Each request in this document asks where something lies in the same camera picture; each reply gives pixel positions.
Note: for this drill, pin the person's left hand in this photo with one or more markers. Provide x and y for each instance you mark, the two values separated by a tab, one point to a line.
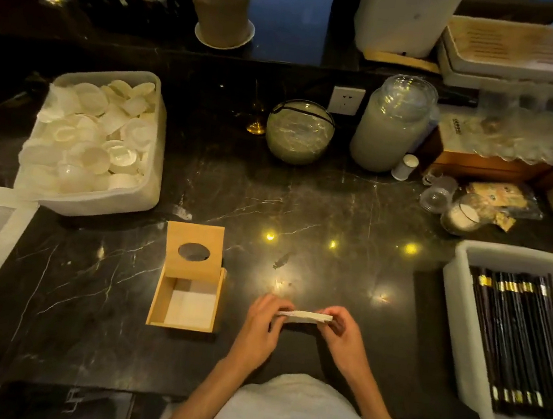
255	331

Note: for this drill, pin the person's right hand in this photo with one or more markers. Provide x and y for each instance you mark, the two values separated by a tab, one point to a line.
345	344

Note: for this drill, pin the person's right thumb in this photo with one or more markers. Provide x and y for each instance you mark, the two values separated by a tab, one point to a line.
325	329

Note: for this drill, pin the person's left thumb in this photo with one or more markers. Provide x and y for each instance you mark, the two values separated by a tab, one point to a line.
278	325

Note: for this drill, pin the white napkin stack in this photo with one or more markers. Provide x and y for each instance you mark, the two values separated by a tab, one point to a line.
305	316

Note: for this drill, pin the person's left forearm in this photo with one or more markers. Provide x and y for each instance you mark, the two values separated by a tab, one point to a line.
205	397

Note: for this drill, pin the person's right forearm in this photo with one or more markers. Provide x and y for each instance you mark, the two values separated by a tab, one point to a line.
384	418

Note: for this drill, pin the person's white apron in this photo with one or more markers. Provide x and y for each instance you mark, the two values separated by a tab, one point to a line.
292	417

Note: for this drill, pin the wooden napkin box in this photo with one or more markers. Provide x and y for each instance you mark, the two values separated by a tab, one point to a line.
193	262

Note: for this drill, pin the white plastic chopstick bin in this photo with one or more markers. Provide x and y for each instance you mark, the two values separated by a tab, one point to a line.
463	317

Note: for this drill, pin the small clear glass cup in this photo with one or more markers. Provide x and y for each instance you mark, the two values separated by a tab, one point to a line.
438	195

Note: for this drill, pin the glass jar with white contents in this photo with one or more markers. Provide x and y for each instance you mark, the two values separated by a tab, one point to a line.
462	219

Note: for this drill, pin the small white bottle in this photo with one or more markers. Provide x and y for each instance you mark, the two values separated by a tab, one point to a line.
404	167

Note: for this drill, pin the white plastic dish bin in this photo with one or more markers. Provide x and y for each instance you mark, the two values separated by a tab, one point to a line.
147	187

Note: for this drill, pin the round glass bowl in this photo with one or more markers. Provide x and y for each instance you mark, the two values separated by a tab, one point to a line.
299	132

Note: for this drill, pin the bundle of black chopsticks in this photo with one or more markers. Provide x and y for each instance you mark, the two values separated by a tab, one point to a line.
520	344

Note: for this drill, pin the large glass jar with lid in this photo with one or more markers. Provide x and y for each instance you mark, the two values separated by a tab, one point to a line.
390	125

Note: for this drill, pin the clear bag of packets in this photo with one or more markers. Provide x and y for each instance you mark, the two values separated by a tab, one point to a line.
504	195

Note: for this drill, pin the row of clear glasses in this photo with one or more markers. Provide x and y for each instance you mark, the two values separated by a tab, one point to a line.
524	130

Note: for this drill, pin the white pot saucer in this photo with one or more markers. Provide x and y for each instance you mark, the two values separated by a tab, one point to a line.
246	39

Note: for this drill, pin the white tea tray base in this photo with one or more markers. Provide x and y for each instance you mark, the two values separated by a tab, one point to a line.
470	79

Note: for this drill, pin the white tall container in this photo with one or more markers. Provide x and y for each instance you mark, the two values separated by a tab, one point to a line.
403	17

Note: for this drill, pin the beige plant pot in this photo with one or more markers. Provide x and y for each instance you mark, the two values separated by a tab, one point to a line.
220	6

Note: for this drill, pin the white wall socket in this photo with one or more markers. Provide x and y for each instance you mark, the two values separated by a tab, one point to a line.
346	100

